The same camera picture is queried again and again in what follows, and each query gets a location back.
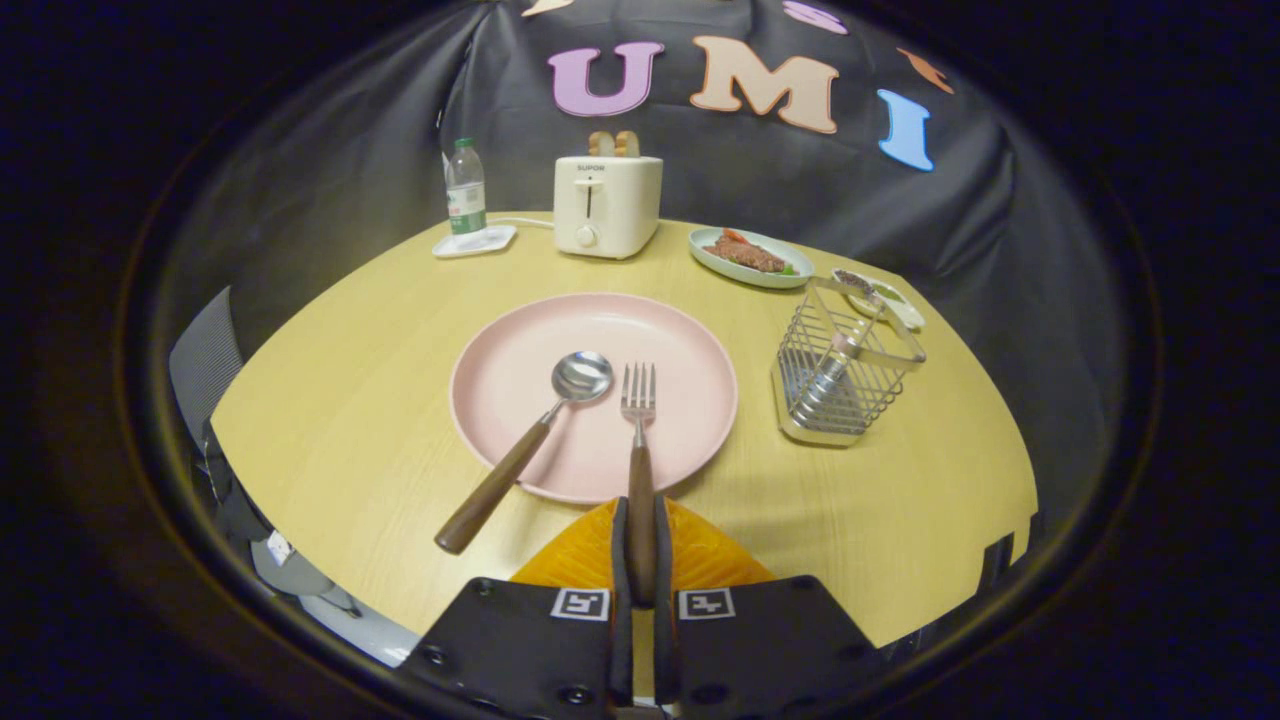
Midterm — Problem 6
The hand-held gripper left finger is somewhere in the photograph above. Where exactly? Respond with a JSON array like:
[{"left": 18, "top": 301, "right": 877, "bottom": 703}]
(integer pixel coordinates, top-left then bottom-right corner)
[{"left": 400, "top": 497, "right": 636, "bottom": 720}]

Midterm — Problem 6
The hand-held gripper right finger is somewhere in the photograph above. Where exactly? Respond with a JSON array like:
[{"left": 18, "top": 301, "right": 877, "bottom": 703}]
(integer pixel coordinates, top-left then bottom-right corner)
[{"left": 653, "top": 495, "right": 883, "bottom": 720}]

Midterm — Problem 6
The wooden handled fork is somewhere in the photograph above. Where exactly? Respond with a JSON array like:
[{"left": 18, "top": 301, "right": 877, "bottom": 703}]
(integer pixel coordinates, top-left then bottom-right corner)
[{"left": 620, "top": 361, "right": 659, "bottom": 609}]

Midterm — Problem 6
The wooden handled spoon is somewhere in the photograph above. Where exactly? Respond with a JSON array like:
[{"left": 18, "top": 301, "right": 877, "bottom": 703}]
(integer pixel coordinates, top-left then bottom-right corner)
[{"left": 434, "top": 350, "right": 615, "bottom": 556}]

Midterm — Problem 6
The pink plate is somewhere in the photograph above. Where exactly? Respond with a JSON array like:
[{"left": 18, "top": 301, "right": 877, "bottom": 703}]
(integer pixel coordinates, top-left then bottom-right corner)
[{"left": 449, "top": 292, "right": 740, "bottom": 505}]

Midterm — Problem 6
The pale green oval plate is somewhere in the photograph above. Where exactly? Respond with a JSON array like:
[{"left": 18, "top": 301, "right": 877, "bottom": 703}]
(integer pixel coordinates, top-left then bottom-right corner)
[{"left": 688, "top": 227, "right": 815, "bottom": 290}]

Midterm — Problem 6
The cooked steak with garnish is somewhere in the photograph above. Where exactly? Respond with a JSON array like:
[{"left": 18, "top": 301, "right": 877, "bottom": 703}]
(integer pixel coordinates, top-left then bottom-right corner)
[{"left": 702, "top": 229, "right": 798, "bottom": 276}]

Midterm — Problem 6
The white square coaster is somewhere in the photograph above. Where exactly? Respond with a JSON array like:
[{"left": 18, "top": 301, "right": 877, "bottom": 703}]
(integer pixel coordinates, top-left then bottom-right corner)
[{"left": 432, "top": 224, "right": 518, "bottom": 260}]

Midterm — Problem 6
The white divided condiment dish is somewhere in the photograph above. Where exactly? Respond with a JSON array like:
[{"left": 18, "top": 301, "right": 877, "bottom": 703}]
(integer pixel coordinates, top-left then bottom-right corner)
[{"left": 832, "top": 268, "right": 926, "bottom": 331}]

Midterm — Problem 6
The cream toaster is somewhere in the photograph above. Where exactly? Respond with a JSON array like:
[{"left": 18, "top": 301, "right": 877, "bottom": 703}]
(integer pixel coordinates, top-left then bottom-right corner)
[{"left": 553, "top": 154, "right": 664, "bottom": 261}]

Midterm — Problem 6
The clear plastic water bottle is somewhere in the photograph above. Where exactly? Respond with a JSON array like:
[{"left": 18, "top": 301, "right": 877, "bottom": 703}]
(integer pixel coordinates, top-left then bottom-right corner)
[{"left": 444, "top": 138, "right": 488, "bottom": 236}]

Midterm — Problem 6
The black backdrop cloth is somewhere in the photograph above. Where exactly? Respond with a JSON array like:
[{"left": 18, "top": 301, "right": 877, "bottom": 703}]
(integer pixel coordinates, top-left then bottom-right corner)
[{"left": 160, "top": 0, "right": 1131, "bottom": 521}]

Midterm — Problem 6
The grey mesh chair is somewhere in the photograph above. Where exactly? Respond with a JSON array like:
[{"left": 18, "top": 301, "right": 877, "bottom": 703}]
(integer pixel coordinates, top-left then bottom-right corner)
[{"left": 168, "top": 286, "right": 246, "bottom": 451}]

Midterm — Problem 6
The metal wire cutlery basket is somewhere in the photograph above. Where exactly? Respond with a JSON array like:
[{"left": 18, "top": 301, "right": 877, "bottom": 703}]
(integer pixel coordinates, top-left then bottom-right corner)
[{"left": 771, "top": 275, "right": 928, "bottom": 448}]

